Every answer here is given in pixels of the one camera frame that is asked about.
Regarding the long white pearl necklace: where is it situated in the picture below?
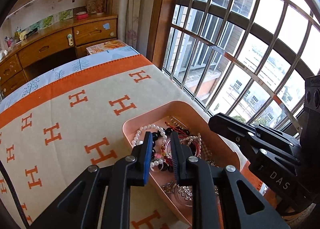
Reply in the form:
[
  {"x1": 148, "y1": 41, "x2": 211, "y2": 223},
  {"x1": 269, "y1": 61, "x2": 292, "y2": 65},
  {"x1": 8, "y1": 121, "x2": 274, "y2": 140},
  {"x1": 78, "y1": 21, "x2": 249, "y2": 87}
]
[{"x1": 181, "y1": 132, "x2": 214, "y2": 161}]

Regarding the black bead bracelet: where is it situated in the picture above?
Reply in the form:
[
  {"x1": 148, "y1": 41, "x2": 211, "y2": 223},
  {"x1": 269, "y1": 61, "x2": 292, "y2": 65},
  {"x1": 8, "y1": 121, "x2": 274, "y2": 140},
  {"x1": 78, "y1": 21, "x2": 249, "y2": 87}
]
[{"x1": 150, "y1": 127, "x2": 176, "y2": 172}]

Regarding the wooden desk with drawers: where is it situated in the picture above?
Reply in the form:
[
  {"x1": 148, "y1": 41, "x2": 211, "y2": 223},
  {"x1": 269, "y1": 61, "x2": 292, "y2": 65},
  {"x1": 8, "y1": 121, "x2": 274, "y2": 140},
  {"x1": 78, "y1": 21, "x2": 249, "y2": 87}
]
[{"x1": 1, "y1": 15, "x2": 118, "y2": 97}]

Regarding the pink plastic storage tray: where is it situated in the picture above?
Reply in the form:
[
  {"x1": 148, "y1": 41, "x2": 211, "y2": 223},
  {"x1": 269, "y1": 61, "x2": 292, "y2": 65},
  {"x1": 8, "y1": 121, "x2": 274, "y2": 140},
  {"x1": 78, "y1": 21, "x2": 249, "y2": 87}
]
[{"x1": 123, "y1": 100, "x2": 241, "y2": 225}]

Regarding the light blue printed bedsheet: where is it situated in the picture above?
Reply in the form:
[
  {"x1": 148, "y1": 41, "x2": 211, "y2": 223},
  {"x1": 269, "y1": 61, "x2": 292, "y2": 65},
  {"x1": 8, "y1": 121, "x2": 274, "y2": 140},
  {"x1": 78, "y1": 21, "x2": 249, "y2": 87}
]
[{"x1": 1, "y1": 45, "x2": 138, "y2": 112}]

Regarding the metal window security grille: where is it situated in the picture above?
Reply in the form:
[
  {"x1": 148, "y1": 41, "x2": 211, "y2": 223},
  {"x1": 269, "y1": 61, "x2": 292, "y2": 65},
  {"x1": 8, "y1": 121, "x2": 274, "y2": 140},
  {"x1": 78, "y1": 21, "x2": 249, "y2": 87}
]
[{"x1": 162, "y1": 0, "x2": 319, "y2": 134}]

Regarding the short white pearl bracelet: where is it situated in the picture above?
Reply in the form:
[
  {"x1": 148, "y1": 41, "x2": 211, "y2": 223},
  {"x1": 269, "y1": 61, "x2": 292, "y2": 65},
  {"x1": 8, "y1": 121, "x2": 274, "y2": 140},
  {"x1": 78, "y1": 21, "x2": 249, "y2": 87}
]
[{"x1": 131, "y1": 123, "x2": 168, "y2": 170}]

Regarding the red small box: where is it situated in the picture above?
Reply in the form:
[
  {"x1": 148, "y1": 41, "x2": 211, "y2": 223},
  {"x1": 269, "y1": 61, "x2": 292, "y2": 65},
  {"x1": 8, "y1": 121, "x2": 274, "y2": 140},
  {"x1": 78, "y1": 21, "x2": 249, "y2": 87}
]
[{"x1": 76, "y1": 12, "x2": 88, "y2": 20}]

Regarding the orange printed book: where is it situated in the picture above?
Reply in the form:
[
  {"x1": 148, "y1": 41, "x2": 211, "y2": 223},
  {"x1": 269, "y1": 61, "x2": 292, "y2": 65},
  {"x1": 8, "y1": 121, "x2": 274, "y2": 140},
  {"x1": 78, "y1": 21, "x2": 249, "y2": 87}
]
[{"x1": 86, "y1": 40, "x2": 127, "y2": 55}]

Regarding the orange beige H-pattern blanket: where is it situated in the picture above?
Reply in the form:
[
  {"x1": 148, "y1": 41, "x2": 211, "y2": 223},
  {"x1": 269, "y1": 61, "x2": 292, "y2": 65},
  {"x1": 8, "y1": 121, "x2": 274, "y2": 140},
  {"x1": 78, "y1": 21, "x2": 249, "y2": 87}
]
[{"x1": 1, "y1": 55, "x2": 262, "y2": 228}]

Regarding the white wire hanging shelf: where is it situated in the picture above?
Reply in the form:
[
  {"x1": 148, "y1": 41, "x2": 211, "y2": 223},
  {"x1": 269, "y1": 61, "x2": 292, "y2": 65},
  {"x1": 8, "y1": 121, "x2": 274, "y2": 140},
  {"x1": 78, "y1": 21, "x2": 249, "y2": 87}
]
[{"x1": 4, "y1": 0, "x2": 41, "y2": 19}]

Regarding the gold rhinestone hair comb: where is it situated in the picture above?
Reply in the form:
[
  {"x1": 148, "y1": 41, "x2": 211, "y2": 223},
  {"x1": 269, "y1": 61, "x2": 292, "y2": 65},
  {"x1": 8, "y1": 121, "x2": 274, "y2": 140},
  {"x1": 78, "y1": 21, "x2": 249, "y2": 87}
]
[{"x1": 161, "y1": 160, "x2": 221, "y2": 196}]

